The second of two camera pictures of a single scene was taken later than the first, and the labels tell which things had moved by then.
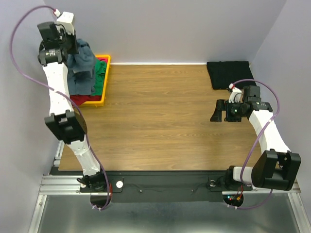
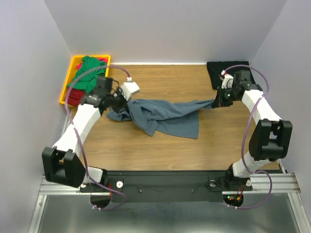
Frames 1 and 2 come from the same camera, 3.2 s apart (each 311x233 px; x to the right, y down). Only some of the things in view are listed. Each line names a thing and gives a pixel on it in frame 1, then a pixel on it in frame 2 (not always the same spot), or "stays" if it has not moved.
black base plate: [168, 187] stays
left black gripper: [74, 50] to [124, 104]
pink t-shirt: [102, 59] stays
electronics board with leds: [233, 200] stays
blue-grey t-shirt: [81, 70] to [181, 119]
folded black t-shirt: [223, 74] stays
